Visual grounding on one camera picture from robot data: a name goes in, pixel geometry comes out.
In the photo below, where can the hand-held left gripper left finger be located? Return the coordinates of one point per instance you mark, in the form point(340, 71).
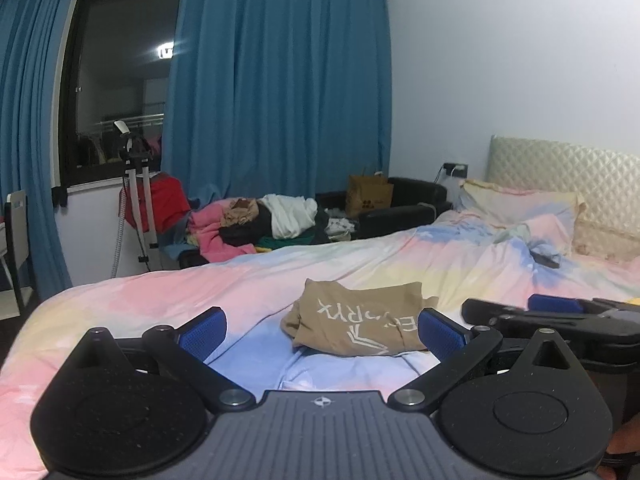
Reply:
point(202, 334)

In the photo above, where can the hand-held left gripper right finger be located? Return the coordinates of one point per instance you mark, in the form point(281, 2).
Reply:
point(440, 334)

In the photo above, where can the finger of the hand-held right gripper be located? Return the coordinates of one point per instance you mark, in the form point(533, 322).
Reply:
point(555, 303)
point(492, 310)

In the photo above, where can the tan hoodie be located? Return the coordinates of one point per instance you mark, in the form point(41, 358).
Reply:
point(350, 320)

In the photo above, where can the person's right forearm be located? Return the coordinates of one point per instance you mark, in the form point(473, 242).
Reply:
point(625, 442)

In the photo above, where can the pile of mixed clothes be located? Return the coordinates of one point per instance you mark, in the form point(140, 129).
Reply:
point(207, 232)

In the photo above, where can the small dark device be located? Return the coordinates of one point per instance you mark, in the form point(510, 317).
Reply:
point(546, 260)

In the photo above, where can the pastel tie-dye blanket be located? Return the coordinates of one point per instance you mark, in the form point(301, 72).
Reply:
point(200, 280)

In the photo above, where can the beige patterned pillow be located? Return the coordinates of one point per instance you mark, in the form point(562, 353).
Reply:
point(605, 240)

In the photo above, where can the pastel pillow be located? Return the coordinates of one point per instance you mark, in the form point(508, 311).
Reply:
point(520, 210)

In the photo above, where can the black cloth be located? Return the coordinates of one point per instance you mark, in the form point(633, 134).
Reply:
point(245, 235)

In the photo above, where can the green cloth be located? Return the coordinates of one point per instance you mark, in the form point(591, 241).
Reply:
point(287, 242)

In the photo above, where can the small brown cloth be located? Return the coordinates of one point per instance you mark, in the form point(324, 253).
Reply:
point(239, 212)

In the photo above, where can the black sofa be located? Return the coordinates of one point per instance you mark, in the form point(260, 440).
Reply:
point(405, 210)

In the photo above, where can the red cloth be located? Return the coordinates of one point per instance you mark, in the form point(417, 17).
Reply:
point(165, 205)

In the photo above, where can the quilted cream headboard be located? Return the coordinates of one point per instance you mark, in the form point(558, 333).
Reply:
point(565, 165)

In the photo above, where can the small white rag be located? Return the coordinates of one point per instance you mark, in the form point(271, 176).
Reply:
point(340, 229)

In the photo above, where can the brown paper bag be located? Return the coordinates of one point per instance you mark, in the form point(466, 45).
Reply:
point(370, 195)

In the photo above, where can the garment steamer stand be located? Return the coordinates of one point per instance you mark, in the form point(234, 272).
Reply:
point(137, 180)

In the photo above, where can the black and white chair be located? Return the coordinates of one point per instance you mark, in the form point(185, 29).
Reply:
point(17, 240)

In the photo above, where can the wide blue curtain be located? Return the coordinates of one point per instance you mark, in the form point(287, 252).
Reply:
point(280, 85)

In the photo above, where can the dark framed window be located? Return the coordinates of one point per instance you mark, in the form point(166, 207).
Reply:
point(120, 85)

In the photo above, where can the narrow blue curtain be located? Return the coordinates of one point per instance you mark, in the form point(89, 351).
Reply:
point(30, 135)

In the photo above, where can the wall socket with charger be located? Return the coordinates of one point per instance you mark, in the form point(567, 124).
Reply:
point(455, 170)

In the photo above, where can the black wall bracket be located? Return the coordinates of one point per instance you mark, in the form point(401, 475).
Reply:
point(60, 196)

